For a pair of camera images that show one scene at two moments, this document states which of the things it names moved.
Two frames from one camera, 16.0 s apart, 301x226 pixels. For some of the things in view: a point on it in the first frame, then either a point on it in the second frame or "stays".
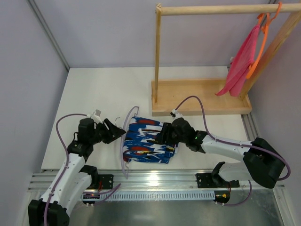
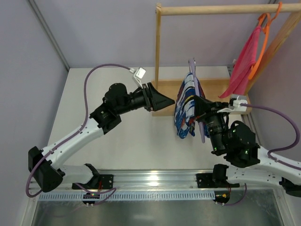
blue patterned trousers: x=140 y=142 to x=184 y=114
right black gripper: x=168 y=133 to x=210 y=110
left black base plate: x=106 y=181 stays
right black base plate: x=205 y=181 stays
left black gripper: x=108 y=131 to x=149 y=97
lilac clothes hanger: x=125 y=163 to x=193 y=63
